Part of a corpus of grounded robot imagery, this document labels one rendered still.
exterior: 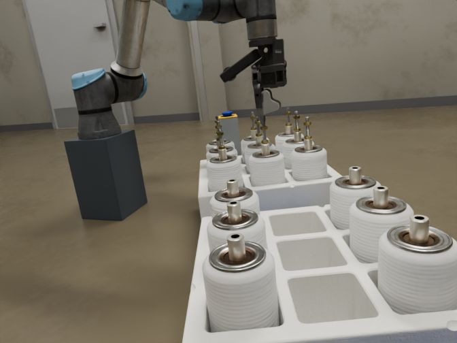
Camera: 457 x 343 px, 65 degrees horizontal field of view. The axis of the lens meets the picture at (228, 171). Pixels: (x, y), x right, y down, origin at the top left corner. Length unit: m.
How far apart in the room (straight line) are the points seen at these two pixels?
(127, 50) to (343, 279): 1.05
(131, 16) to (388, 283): 1.10
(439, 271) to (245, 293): 0.23
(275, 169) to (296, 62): 2.53
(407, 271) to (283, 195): 0.50
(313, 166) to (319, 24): 2.52
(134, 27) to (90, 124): 0.36
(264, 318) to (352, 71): 3.03
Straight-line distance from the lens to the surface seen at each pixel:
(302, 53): 3.41
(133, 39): 1.34
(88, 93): 1.33
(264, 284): 0.46
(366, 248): 0.61
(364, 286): 0.55
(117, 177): 1.33
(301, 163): 0.97
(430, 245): 0.52
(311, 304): 0.60
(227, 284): 0.45
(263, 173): 0.95
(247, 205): 0.66
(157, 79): 3.90
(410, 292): 0.52
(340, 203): 0.70
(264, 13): 0.92
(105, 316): 0.88
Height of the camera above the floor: 0.49
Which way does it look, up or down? 16 degrees down
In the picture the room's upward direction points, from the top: 6 degrees counter-clockwise
